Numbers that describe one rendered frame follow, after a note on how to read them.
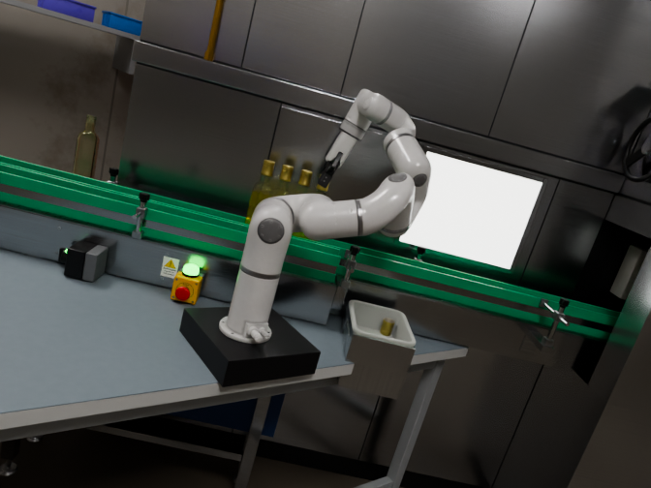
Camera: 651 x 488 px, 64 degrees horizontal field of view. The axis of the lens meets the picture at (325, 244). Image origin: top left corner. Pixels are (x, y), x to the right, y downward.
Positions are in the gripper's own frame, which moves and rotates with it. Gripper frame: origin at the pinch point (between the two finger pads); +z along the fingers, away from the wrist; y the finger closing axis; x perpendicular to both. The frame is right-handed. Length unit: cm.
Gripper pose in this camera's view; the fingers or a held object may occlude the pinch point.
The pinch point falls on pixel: (325, 178)
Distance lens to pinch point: 158.3
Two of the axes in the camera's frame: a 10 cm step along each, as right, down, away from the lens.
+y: 0.0, 2.7, -9.6
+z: -5.0, 8.4, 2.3
